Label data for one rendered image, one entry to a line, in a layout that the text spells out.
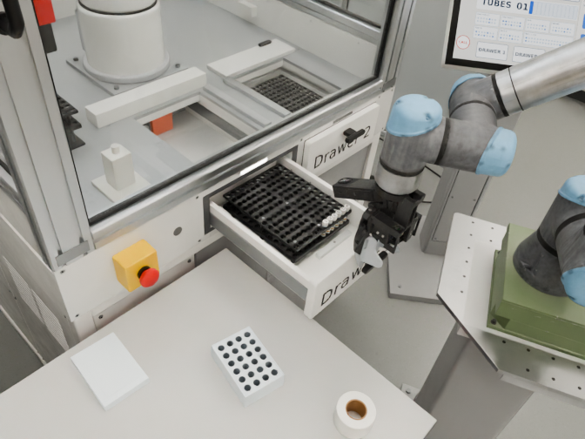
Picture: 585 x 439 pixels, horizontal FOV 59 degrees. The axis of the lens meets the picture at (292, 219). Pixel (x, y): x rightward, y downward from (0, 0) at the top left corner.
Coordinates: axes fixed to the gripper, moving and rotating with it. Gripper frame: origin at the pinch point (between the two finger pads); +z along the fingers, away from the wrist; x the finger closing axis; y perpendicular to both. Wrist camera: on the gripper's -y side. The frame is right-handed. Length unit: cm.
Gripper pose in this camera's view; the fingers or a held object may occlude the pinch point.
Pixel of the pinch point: (364, 255)
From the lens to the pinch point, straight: 104.0
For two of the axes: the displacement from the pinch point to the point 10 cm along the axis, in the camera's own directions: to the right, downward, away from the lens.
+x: 6.8, -4.6, 5.7
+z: -0.9, 7.2, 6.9
